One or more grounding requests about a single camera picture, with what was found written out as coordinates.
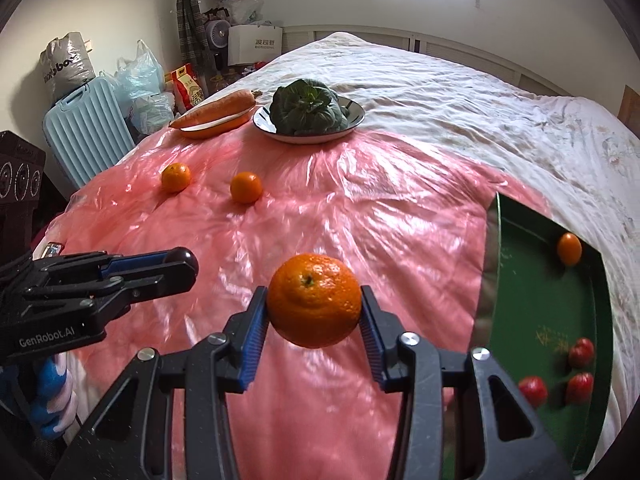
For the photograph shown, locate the orange oval plate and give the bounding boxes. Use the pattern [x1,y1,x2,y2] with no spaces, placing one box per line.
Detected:
[177,107,256,140]

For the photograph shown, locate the white panelled headboard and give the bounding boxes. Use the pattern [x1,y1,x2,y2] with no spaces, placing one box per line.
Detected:
[280,25,576,96]

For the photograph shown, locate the plaid scarf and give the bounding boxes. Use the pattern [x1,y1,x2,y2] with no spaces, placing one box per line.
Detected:
[176,0,207,71]

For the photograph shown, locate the grey printed bag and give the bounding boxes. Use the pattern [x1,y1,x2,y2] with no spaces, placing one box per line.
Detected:
[40,31,97,103]

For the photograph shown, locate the carrot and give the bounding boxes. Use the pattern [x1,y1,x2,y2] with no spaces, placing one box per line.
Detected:
[169,89,263,130]

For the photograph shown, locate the translucent bluish plastic bag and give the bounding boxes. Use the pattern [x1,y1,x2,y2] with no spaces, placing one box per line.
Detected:
[114,39,166,106]

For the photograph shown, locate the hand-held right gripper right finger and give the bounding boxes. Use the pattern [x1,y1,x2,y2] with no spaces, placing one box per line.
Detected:
[360,285,576,480]

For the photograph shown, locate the brown wooden furniture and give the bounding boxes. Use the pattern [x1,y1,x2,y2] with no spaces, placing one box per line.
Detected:
[617,85,640,138]

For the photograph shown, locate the dark carved wooden cabinet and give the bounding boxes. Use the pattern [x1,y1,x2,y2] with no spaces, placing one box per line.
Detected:
[0,130,47,253]

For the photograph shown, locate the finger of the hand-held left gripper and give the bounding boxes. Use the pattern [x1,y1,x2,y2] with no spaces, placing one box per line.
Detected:
[30,252,171,291]
[22,267,198,318]

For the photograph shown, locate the bundle of plastic bags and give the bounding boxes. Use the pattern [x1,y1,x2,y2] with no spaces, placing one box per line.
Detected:
[220,0,265,26]

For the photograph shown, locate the red yellow rice bag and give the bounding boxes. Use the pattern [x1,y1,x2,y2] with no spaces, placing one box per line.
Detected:
[170,63,207,113]

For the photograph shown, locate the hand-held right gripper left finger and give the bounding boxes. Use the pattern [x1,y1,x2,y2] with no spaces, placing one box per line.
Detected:
[50,286,271,480]

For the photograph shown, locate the dark purple plum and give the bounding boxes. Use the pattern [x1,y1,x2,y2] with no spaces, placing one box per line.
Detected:
[166,247,200,277]

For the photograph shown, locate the dark leafy greens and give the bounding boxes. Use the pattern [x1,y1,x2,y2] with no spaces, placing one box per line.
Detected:
[270,78,350,137]

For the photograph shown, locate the pink plastic sheet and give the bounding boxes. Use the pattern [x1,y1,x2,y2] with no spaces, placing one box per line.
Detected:
[45,127,551,480]

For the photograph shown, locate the orange mandarin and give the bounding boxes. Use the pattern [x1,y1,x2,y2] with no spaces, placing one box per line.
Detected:
[266,253,363,349]
[161,162,192,193]
[557,232,583,266]
[230,171,263,205]

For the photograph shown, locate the red apple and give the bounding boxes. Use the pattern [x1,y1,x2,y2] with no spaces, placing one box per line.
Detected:
[565,372,595,406]
[568,338,596,370]
[518,376,549,408]

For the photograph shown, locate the small grey fan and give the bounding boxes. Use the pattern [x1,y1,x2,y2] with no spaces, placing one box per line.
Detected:
[204,20,232,48]

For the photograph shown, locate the white paper bag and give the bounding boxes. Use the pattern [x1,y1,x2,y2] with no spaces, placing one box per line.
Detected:
[227,22,283,67]

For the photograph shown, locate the crumpled clear plastic bag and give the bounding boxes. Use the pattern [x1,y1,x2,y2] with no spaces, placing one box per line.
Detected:
[127,92,176,133]

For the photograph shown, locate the white enamel plate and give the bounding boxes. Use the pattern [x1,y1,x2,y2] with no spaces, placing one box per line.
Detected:
[252,96,366,145]

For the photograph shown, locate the light blue ribbed suitcase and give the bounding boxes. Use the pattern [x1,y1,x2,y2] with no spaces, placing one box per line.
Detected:
[43,77,136,191]

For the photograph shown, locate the green tray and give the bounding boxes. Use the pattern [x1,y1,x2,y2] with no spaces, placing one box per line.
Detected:
[442,191,615,478]

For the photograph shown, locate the person's left hand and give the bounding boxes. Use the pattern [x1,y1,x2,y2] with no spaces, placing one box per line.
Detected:
[20,355,80,442]

